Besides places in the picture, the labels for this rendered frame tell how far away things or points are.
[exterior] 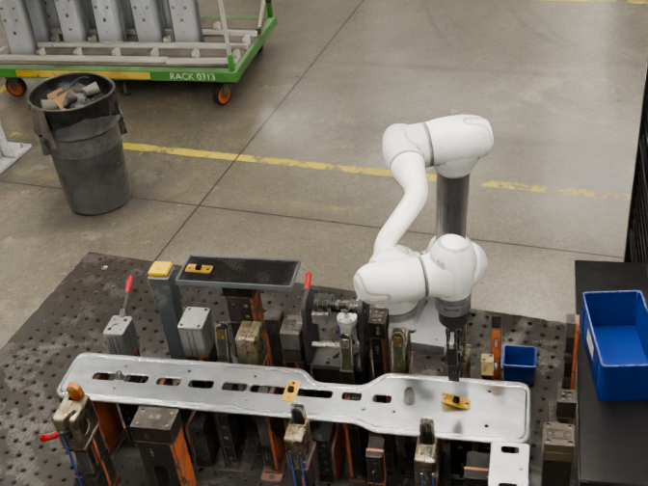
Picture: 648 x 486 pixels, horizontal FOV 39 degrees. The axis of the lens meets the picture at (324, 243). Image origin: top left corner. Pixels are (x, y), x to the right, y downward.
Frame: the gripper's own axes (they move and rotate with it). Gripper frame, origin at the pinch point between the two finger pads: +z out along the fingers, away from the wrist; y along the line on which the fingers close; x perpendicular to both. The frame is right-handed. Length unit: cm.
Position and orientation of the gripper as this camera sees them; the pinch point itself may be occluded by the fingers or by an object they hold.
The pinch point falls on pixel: (454, 366)
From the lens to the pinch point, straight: 248.5
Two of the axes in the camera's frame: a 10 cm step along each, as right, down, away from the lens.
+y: -2.0, 5.9, -7.8
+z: 1.0, 8.1, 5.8
